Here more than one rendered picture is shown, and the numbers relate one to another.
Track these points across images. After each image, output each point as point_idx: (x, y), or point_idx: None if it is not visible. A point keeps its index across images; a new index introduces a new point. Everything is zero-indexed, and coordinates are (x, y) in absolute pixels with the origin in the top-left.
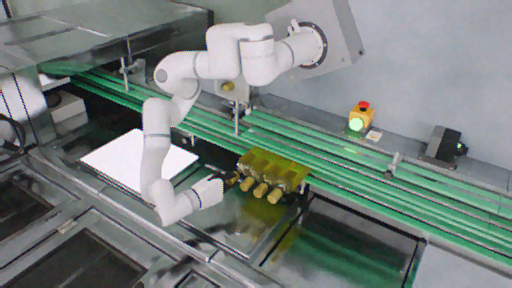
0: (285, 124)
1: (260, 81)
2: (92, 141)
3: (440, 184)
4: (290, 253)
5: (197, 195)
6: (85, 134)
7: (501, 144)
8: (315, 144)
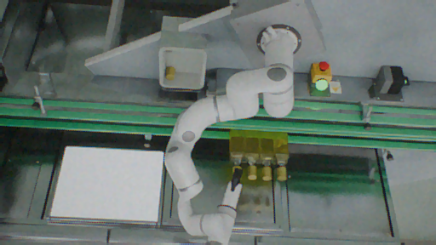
0: (259, 103)
1: (286, 114)
2: (27, 184)
3: (400, 117)
4: (301, 207)
5: (233, 208)
6: (8, 179)
7: (429, 68)
8: (298, 116)
